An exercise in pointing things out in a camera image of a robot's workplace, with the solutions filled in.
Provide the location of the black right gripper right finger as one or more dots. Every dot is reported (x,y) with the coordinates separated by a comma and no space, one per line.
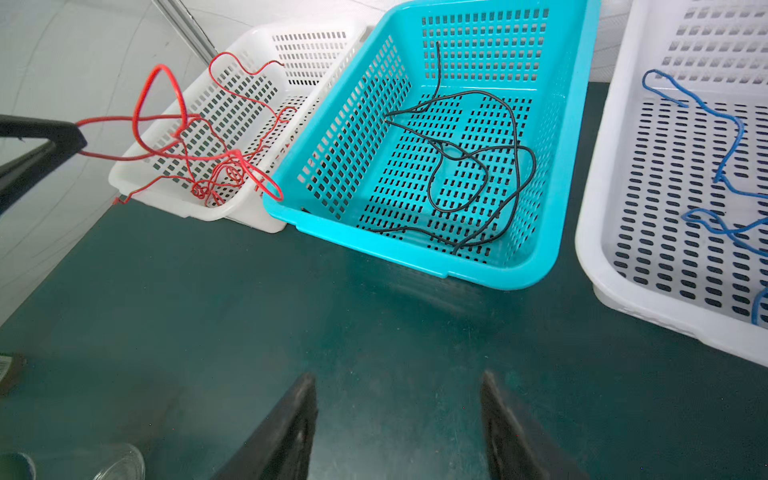
(517,446)

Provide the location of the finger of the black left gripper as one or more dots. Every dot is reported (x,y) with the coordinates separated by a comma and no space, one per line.
(66,138)
(26,171)

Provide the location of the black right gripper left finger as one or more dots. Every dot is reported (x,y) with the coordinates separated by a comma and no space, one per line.
(280,447)

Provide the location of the left white plastic basket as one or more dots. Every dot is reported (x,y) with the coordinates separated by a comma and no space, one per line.
(246,111)

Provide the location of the white plastic basket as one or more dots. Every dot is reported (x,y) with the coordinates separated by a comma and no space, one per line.
(673,222)
(246,111)

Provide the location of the right white plastic basket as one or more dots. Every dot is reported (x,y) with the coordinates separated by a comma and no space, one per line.
(673,222)

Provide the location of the teal plastic basket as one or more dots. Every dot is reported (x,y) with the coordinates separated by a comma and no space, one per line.
(448,144)

